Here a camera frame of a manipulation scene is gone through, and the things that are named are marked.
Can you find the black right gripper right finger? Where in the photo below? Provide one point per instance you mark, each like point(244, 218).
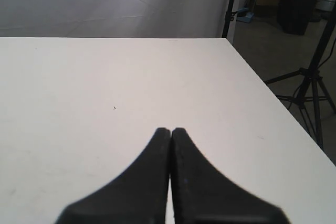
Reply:
point(202, 194)

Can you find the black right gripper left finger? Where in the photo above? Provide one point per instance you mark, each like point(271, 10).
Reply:
point(137, 195)

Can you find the black light stand tripod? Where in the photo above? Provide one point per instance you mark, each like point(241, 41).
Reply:
point(312, 90)

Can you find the black backdrop stand pole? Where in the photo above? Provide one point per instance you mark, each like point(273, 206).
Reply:
point(228, 18)

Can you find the blue dustpan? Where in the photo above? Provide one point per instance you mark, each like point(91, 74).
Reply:
point(244, 15)

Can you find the grey fabric backdrop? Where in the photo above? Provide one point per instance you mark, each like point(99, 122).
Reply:
point(113, 18)

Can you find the tall black bag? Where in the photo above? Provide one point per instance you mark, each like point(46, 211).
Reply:
point(293, 15)

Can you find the silver metal pot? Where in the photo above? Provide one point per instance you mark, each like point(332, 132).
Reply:
point(325, 5)

